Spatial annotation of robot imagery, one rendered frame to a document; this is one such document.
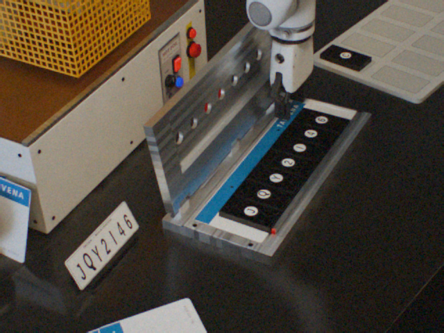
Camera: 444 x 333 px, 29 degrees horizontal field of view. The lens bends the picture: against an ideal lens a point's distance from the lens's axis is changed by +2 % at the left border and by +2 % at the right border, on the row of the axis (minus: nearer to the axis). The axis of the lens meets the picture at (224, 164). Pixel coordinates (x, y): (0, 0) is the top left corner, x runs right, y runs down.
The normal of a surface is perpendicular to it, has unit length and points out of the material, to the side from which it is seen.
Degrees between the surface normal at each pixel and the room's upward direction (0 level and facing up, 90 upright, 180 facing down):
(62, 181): 90
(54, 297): 0
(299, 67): 90
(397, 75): 0
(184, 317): 0
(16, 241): 69
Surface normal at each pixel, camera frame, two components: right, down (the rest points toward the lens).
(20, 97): -0.04, -0.79
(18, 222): -0.51, 0.22
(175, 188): 0.86, 0.15
